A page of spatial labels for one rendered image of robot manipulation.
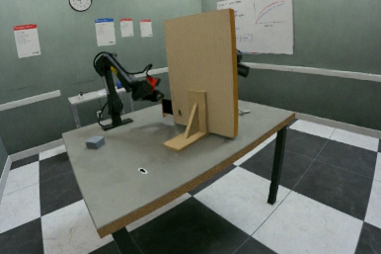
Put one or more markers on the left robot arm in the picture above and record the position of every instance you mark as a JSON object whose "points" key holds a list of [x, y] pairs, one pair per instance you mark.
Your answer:
{"points": [[242, 68]]}

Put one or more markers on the white keyhole plate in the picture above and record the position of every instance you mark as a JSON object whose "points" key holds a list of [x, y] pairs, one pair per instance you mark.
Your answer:
{"points": [[143, 171]]}

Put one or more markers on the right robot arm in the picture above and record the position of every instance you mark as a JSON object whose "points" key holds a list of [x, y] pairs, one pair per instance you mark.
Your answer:
{"points": [[106, 65]]}

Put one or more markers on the black mortise lock with brass faceplate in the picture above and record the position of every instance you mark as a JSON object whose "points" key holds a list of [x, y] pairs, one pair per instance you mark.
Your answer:
{"points": [[166, 107]]}

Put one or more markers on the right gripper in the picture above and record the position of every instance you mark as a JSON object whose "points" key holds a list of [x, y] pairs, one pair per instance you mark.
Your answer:
{"points": [[153, 96]]}

